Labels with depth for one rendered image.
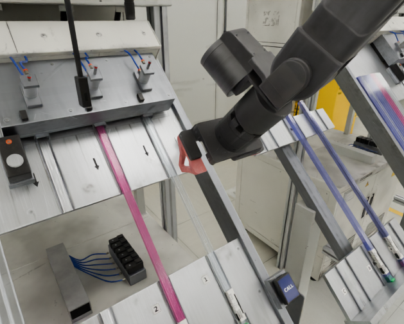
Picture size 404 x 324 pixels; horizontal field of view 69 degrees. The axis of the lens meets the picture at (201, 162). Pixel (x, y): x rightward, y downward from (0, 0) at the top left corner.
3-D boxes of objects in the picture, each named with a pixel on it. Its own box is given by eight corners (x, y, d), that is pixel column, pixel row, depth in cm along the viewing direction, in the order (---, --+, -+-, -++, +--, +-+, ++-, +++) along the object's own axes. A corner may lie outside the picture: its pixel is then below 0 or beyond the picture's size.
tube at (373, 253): (389, 279, 70) (395, 279, 69) (386, 283, 70) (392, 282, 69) (282, 107, 83) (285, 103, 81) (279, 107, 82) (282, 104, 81)
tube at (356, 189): (404, 264, 75) (408, 263, 74) (401, 267, 74) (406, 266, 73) (300, 102, 87) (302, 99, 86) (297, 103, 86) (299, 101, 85)
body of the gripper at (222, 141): (190, 129, 44) (213, 101, 38) (239, 117, 50) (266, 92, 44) (209, 167, 43) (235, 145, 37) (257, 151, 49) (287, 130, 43)
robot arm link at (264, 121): (282, 119, 34) (305, 101, 37) (245, 72, 34) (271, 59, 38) (248, 145, 40) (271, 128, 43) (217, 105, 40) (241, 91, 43)
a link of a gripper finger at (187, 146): (161, 153, 50) (182, 126, 42) (195, 144, 54) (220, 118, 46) (177, 190, 49) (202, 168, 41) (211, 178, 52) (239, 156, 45)
